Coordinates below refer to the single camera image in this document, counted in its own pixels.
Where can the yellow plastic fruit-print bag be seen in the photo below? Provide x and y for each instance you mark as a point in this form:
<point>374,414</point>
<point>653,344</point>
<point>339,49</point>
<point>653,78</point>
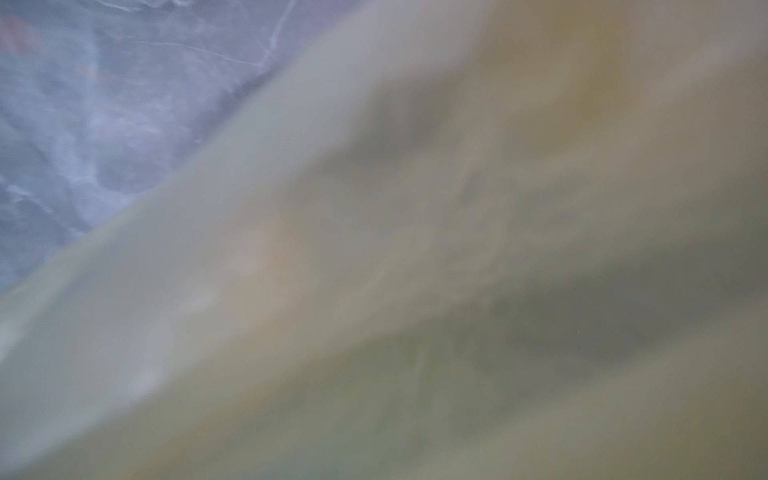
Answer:
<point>451,240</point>

